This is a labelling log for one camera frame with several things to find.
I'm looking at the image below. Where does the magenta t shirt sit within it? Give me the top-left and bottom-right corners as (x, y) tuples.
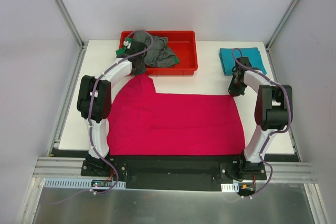
(107, 74), (245, 156)

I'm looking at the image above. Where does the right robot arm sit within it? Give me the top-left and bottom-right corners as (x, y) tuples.
(228, 57), (293, 179)

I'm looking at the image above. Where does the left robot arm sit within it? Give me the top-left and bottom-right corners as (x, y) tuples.
(77, 39), (149, 176)

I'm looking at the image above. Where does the green t shirt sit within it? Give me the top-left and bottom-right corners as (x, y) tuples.
(116, 38), (132, 58)

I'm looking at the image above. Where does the grey t shirt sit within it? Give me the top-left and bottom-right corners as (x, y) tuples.
(133, 31), (180, 68)

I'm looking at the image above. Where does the folded teal t shirt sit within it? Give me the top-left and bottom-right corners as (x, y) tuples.
(219, 47), (267, 76)

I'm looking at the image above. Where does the red plastic bin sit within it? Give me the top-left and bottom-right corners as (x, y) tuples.
(119, 30), (198, 77)

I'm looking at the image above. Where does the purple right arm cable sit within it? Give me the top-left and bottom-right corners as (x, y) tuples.
(222, 47), (292, 204)

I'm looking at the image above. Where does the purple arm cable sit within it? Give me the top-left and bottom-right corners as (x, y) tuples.
(49, 30), (154, 205)
(222, 47), (292, 204)

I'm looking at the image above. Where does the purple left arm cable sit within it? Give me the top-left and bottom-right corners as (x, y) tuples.
(49, 30), (154, 205)

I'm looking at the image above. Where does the right white cable duct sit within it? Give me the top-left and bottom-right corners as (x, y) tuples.
(220, 183), (239, 193)

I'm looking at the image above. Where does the white cable duct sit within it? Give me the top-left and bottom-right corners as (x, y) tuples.
(220, 183), (239, 193)
(44, 178), (126, 190)

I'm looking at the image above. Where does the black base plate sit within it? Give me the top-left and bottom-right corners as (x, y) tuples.
(73, 151), (267, 191)

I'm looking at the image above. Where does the left aluminium frame post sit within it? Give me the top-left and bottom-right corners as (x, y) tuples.
(54, 0), (86, 49)

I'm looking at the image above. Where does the aluminium frame post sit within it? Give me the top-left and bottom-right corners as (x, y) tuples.
(265, 0), (301, 51)
(54, 0), (86, 49)

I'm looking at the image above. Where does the right aluminium frame post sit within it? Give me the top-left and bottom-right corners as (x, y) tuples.
(265, 0), (301, 51)

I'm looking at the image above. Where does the left white cable duct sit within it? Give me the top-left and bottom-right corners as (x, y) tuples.
(44, 178), (126, 190)

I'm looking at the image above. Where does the aluminium front rail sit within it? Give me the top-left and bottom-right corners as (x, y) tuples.
(33, 157), (317, 184)

